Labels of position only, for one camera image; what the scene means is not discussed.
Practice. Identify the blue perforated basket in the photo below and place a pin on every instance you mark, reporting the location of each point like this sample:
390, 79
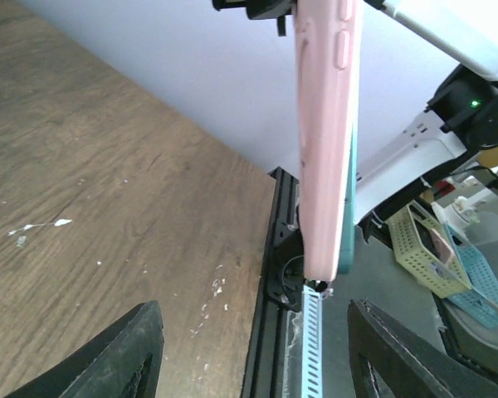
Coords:
481, 300

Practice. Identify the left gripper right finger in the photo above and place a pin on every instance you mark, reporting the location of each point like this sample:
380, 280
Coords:
409, 365

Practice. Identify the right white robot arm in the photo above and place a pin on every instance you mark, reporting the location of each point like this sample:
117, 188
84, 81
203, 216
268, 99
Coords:
460, 121

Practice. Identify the black front rail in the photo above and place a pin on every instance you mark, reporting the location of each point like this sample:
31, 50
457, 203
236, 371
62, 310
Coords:
279, 294

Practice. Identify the light blue slotted strip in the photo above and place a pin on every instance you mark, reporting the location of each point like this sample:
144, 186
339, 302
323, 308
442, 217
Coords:
311, 359

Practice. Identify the pink phone case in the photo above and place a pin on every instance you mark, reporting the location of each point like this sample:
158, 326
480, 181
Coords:
327, 38

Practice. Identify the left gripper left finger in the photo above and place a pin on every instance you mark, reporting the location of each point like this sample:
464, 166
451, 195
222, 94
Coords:
123, 360

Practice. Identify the yellow perforated basket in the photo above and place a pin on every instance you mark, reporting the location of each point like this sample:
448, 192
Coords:
421, 247

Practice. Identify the black screen phone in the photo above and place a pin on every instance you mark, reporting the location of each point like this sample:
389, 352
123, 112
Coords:
346, 255

